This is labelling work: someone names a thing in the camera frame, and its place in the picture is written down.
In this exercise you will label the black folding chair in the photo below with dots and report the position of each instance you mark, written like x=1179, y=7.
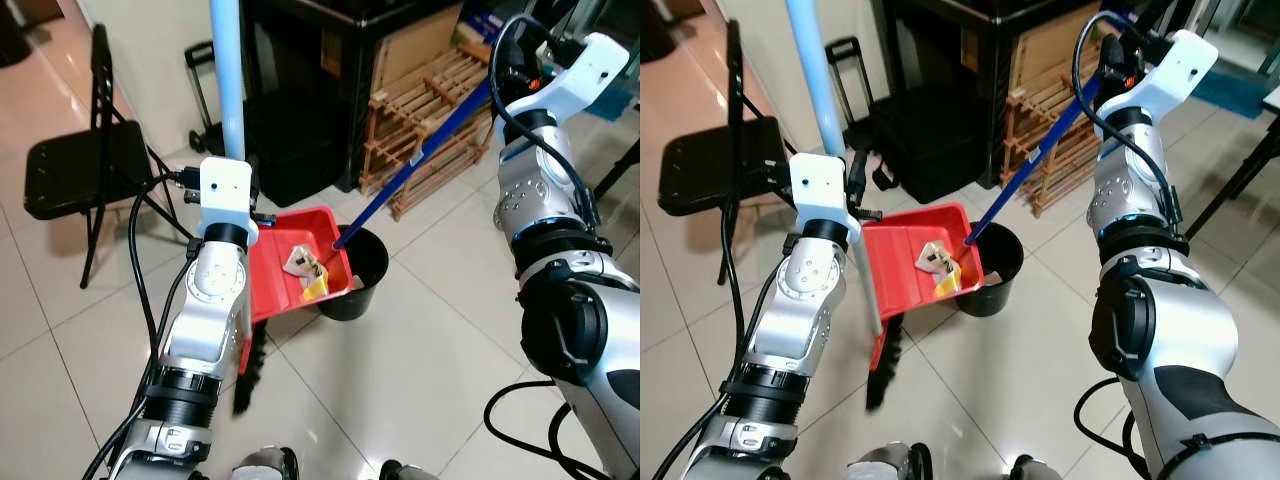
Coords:
x=85, y=170
x=710, y=165

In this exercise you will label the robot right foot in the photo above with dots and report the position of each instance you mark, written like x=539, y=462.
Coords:
x=408, y=472
x=1035, y=470

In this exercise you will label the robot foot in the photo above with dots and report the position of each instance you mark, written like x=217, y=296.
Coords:
x=890, y=463
x=408, y=472
x=1035, y=470
x=265, y=465

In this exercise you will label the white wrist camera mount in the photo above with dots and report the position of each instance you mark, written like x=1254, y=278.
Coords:
x=225, y=195
x=1170, y=80
x=820, y=190
x=580, y=85

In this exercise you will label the black suitcase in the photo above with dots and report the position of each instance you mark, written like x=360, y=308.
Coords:
x=290, y=140
x=930, y=130

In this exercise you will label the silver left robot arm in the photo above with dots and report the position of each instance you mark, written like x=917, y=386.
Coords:
x=795, y=320
x=205, y=320

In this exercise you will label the light blue broom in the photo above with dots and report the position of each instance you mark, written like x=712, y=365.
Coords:
x=228, y=70
x=815, y=70

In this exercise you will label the white brown cardboard scrap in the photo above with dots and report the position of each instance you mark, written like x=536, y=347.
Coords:
x=300, y=260
x=935, y=256

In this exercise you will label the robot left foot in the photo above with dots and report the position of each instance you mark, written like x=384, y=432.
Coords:
x=890, y=463
x=265, y=465

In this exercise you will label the black round waste bin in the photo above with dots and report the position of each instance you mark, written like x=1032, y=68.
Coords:
x=370, y=270
x=1005, y=290

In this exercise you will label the black table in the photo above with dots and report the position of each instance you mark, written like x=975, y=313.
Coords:
x=960, y=30
x=330, y=30

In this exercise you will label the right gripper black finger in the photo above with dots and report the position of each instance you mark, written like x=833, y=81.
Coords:
x=563, y=16
x=1152, y=15

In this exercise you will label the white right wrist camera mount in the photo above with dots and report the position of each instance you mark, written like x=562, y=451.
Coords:
x=580, y=85
x=1170, y=80

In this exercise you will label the wooden slatted rack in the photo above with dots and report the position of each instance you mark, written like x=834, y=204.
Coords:
x=1040, y=130
x=400, y=110

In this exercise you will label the yellow wrapper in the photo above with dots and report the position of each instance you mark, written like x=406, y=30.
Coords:
x=315, y=288
x=948, y=283

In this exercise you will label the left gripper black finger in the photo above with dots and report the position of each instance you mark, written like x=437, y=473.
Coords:
x=858, y=172
x=253, y=172

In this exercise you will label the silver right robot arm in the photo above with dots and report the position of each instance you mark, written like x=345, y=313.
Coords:
x=530, y=190
x=1130, y=190

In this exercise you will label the blue white box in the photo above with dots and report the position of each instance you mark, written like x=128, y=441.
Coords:
x=482, y=20

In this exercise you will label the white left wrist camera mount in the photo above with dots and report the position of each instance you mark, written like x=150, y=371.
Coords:
x=225, y=195
x=820, y=190

